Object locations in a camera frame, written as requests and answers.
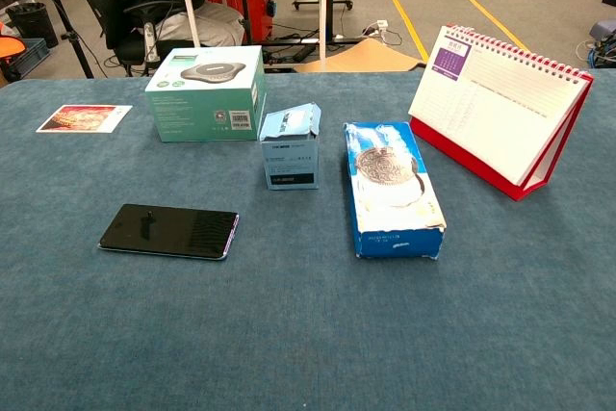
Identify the black trash bin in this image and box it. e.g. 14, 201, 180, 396
5, 2, 60, 50

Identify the blue plastic crate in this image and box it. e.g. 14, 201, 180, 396
9, 38, 51, 79

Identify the red photo card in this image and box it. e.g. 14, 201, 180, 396
36, 104, 134, 134

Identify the green speakerphone box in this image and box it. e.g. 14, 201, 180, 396
144, 45, 268, 143

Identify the grey equipment with cables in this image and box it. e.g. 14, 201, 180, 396
589, 18, 616, 69

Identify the red cabinet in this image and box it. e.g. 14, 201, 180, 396
207, 0, 274, 44

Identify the orange object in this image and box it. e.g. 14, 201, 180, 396
0, 20, 28, 64

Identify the black office chair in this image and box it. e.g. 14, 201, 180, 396
62, 0, 193, 78

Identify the black tripod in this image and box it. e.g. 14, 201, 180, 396
28, 0, 95, 79

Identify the black floor power strip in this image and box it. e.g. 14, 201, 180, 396
292, 43, 320, 64

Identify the light blue smartphone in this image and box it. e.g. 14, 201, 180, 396
97, 203, 241, 262

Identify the blue cookie box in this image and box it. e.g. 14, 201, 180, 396
343, 121, 448, 260

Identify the small light blue box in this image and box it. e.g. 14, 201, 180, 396
258, 102, 323, 191

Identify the brown cardboard sheet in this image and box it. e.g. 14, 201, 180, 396
292, 38, 425, 74

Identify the red spiral desk calendar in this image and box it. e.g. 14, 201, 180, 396
407, 24, 595, 202

